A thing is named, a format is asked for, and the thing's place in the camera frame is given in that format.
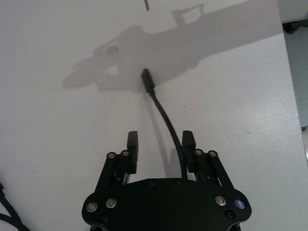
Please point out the thin metal tip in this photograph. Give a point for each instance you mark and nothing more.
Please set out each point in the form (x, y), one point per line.
(146, 5)

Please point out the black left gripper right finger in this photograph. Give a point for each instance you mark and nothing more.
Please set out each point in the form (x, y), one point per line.
(189, 154)

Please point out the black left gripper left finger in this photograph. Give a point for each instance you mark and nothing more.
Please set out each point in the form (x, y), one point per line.
(132, 154)

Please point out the white cabinet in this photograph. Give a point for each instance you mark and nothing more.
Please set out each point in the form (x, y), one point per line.
(294, 10)

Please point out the black caster wheel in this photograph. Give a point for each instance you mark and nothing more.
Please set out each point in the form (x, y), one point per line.
(292, 26)

